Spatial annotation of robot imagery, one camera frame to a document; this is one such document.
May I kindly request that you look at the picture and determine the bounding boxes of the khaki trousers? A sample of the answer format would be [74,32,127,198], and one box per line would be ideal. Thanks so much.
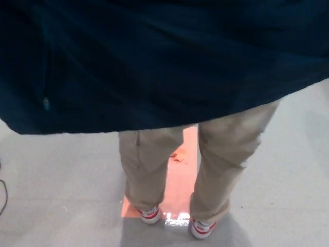
[118,100,281,226]

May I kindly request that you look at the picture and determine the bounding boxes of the thin black floor cable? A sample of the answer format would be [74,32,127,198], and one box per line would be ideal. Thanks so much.
[0,179,9,216]

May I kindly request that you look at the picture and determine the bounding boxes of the red white left sneaker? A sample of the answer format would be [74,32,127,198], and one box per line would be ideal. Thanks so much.
[138,205,162,225]

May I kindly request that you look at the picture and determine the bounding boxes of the navy blue coat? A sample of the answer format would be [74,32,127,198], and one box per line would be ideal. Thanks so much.
[0,0,329,135]

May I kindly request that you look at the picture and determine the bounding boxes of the orange floor marker sheet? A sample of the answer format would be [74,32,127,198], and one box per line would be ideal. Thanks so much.
[120,128,200,227]

